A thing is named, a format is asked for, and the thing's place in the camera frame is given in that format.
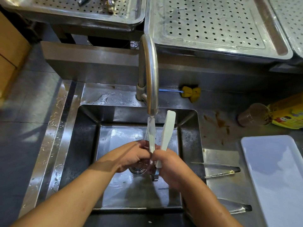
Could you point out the perforated steel tray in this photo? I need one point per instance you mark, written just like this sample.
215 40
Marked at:
66 9
290 18
213 23

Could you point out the person's left hand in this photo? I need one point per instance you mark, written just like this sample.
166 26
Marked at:
131 156

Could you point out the round sink drain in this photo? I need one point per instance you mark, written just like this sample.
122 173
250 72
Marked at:
138 170

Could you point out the stainless steel sink basin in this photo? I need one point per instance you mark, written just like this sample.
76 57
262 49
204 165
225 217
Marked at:
113 139

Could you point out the slim metal tongs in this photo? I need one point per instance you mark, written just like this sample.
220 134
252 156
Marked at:
236 205
220 171

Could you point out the white plastic tongs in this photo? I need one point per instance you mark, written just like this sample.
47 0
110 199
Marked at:
167 130

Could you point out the person's left forearm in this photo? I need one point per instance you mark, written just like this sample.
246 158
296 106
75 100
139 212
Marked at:
71 196

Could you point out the shiny metal knob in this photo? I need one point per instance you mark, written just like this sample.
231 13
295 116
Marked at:
110 5

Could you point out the curved steel faucet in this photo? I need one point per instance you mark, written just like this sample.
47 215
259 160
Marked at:
149 68

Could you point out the white rectangular plastic tray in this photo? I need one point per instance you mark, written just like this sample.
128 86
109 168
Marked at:
277 177

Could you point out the person's left fingers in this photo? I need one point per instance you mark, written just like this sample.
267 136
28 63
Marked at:
145 152

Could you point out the person's right fingers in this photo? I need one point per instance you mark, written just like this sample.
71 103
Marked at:
159 157

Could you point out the yellow printed packet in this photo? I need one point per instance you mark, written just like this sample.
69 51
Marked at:
287 113

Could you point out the person's right hand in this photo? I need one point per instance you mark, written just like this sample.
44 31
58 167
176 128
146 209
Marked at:
174 171

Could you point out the glass cup with brown residue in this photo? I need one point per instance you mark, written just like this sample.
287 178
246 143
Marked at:
254 115

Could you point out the brown cardboard box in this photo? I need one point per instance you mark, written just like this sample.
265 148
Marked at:
10 56

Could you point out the person's right forearm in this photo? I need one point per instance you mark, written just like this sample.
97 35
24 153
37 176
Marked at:
208 205

